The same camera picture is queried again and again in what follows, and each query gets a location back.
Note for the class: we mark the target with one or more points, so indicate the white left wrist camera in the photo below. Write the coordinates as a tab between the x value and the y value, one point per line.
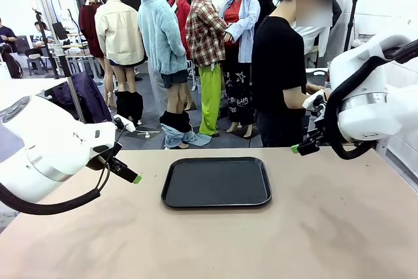
125	123

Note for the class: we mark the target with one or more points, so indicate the black camera tripod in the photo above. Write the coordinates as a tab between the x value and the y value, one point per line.
41	30

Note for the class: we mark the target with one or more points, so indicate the mannequin in dark coat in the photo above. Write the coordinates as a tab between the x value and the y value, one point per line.
336	11

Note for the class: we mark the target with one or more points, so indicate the mannequin in cream jacket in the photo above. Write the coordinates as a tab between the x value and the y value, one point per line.
119	30

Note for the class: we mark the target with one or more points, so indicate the white side table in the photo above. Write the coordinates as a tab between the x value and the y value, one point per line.
316	79

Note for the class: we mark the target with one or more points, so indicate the mannequin in red jacket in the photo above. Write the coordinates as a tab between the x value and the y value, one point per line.
183	11

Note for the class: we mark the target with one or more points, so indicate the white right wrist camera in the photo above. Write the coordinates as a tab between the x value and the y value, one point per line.
311	101

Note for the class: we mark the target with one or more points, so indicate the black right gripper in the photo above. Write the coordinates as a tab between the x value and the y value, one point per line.
321	122

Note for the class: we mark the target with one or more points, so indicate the mannequin base plate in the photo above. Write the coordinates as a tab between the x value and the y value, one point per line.
143	135

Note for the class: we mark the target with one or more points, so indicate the mannequin in blue open shirt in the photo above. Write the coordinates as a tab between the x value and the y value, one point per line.
246	30

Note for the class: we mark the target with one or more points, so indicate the mannequin in light-blue fleece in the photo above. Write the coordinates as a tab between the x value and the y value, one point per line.
160	30

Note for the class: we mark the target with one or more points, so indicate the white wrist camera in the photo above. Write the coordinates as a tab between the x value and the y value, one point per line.
311	101
125	123

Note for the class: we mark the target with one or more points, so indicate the mannequin in white shirt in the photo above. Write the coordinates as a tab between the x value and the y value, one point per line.
321	39

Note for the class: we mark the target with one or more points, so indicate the dropped blue jeans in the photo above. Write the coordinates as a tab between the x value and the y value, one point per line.
192	140

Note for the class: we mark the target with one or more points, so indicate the mannequin in maroon sweater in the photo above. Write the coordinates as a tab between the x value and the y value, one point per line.
88	24

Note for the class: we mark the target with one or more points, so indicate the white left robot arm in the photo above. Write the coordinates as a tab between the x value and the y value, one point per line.
49	141

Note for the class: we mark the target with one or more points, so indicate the person's right forearm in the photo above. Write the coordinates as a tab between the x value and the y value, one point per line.
294	97

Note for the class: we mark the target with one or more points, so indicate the black light stand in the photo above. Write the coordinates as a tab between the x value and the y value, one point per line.
351	24

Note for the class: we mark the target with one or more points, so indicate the grey metal column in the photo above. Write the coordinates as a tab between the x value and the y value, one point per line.
74	96

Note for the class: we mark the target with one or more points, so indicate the large black serving tray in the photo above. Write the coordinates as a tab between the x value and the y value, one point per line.
215	181

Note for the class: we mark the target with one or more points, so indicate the grey stool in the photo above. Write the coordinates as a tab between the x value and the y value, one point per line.
34	63

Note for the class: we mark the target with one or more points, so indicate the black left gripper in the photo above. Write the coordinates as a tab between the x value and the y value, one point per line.
106	158

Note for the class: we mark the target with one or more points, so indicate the seated person in striped shirt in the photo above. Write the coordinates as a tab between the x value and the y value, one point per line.
40	39

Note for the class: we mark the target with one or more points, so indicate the white work table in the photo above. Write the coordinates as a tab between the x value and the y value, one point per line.
19	88

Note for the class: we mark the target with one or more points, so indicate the mannequin in plaid shirt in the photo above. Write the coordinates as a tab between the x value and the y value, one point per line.
205	30

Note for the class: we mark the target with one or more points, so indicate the person's right hand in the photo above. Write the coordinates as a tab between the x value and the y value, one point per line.
318	90

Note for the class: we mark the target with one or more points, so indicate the person in black t-shirt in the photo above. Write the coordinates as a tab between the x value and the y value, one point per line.
277	63

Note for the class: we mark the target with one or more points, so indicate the seated person in navy shirt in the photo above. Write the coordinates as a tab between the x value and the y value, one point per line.
6	35

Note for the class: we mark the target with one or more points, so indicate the purple jacket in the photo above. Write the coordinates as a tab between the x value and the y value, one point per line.
88	99

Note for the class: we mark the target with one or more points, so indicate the black bag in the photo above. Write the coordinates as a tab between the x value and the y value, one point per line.
13	66

